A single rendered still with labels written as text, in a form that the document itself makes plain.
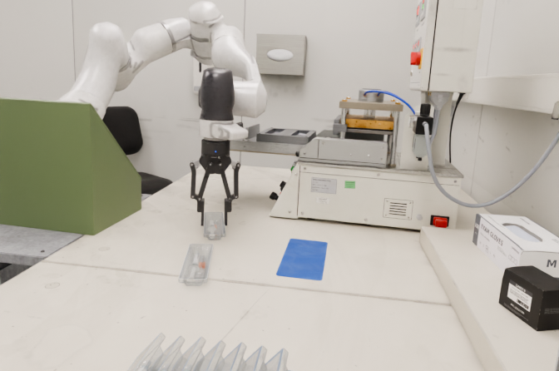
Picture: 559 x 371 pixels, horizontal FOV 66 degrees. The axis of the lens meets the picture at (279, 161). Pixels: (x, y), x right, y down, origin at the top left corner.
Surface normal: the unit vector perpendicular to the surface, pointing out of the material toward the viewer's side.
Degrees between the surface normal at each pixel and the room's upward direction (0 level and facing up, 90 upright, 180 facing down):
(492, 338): 0
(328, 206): 90
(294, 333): 0
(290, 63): 90
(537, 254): 89
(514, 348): 0
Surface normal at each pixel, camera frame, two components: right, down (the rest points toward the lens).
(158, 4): -0.14, 0.18
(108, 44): 0.39, 0.44
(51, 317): 0.04, -0.98
